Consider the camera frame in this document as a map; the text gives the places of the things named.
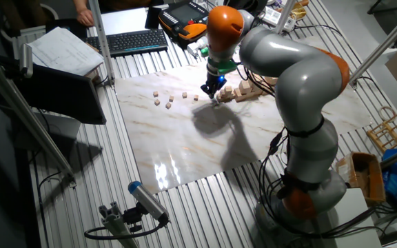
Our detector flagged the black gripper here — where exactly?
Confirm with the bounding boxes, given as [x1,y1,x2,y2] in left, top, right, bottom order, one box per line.
[201,72,227,103]

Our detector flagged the white robot base platform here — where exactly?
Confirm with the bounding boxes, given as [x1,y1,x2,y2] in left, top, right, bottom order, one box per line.
[332,187,383,248]

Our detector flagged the bare person forearm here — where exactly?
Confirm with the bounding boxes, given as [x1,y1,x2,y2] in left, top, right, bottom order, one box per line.
[73,0,90,13]

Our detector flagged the bare person hand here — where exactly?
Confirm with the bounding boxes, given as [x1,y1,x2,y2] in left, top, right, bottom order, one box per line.
[76,8,95,28]

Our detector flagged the green gripper mounting adapter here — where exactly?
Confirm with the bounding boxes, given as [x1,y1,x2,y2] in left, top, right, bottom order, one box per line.
[207,56,238,75]

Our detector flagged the small white device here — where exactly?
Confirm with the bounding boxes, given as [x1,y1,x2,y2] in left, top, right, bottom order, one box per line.
[187,36,209,58]

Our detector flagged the white marble pattern board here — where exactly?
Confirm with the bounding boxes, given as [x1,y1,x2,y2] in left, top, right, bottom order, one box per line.
[114,34,374,195]

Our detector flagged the black orange teach pendant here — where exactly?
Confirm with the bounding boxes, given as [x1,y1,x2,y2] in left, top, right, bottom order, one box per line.
[157,1,210,49]

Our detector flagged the black computer keyboard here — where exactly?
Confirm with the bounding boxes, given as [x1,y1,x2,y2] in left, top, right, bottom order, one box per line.
[84,28,169,58]

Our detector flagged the black phone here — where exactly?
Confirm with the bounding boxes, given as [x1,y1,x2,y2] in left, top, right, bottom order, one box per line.
[144,6,162,30]

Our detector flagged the white labelled box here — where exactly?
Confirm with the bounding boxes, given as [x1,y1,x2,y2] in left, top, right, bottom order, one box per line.
[259,5,296,32]

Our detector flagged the gold foil bag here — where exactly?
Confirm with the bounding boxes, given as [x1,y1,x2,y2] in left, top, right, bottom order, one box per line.
[289,1,309,21]

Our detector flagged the black flat monitor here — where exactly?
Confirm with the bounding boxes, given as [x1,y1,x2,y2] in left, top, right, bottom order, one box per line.
[14,63,108,125]

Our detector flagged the white paper sheets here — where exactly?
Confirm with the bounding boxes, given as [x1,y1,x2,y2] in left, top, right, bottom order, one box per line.
[26,26,105,76]

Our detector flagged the short aluminium extrusion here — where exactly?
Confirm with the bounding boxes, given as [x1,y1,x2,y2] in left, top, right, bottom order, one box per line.
[98,201,140,248]

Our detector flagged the wooden rack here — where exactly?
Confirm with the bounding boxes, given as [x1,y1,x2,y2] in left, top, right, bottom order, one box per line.
[366,105,397,154]

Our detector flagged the open cardboard box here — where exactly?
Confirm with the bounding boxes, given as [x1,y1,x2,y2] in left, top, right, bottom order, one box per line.
[335,151,387,206]

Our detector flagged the silver camera with blue end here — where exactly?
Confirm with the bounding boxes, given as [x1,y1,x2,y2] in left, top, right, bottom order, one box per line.
[128,180,170,225]

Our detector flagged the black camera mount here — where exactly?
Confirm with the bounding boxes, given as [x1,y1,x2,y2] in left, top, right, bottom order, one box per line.
[122,203,144,234]

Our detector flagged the black camera cable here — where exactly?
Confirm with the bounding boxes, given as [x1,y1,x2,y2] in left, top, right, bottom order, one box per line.
[83,220,167,241]

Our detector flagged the silver depth camera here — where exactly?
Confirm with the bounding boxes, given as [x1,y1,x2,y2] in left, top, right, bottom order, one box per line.
[19,43,34,79]

